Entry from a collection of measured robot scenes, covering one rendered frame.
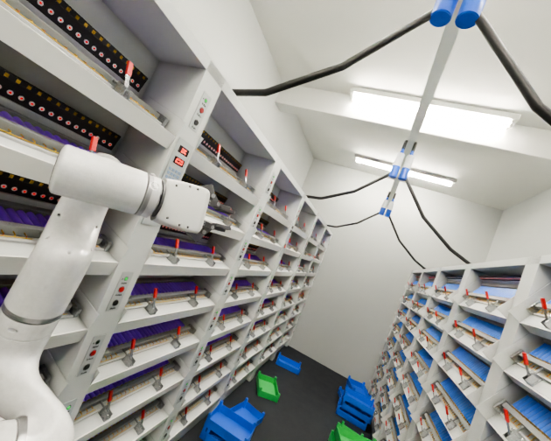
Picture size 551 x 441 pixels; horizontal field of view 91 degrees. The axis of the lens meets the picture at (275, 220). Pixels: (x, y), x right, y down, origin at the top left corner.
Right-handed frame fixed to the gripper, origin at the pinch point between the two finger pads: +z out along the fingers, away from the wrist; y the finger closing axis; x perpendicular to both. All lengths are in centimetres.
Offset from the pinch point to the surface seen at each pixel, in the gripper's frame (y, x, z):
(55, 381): 53, -40, -17
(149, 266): 17.3, -38.0, -1.7
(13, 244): 15.2, -22.3, -34.2
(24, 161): -1.1, -12.7, -36.3
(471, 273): -12, 6, 174
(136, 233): 7.5, -30.4, -9.9
